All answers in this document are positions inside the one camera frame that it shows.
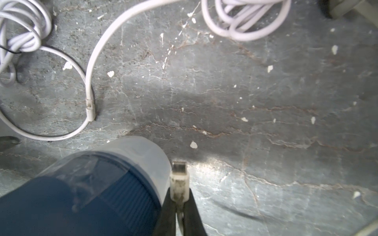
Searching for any pale pink bundled cord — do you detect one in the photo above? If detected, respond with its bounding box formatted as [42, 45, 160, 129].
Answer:
[85, 0, 292, 122]

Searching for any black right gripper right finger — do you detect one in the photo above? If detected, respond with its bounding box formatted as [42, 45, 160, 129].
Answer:
[183, 189, 208, 236]

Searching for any blue meat grinder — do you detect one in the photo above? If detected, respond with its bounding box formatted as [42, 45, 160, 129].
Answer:
[1, 136, 171, 236]

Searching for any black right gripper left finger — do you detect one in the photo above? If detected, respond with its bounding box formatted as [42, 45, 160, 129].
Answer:
[152, 188, 177, 236]

